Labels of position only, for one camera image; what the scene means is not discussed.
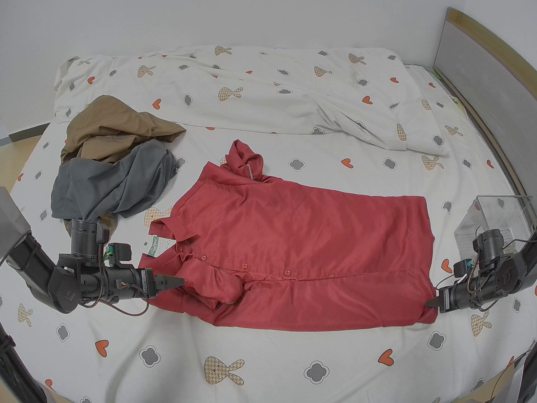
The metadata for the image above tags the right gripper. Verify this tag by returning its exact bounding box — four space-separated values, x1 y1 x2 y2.
436 282 487 313

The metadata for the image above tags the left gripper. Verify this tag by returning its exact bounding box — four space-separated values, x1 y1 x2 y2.
101 266 158 300

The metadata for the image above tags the red shirt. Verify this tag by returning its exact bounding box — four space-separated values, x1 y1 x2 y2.
138 139 437 332

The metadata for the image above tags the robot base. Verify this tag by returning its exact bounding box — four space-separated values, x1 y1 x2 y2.
510 370 533 403

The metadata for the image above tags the bed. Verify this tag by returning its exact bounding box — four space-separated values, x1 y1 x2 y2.
0 7 537 403

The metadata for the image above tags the clear plastic box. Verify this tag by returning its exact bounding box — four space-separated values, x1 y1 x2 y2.
454 194 537 263

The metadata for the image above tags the grey garment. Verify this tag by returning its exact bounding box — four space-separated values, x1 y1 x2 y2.
50 140 180 221

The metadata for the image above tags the brown garment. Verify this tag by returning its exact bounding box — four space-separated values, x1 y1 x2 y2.
60 95 187 242

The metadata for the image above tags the white printed pillow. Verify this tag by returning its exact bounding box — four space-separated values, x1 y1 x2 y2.
403 62 450 155

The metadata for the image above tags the white printed quilt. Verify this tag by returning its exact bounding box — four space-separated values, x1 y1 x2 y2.
54 44 408 150

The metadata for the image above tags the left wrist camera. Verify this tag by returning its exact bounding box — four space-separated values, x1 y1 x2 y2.
105 243 134 268

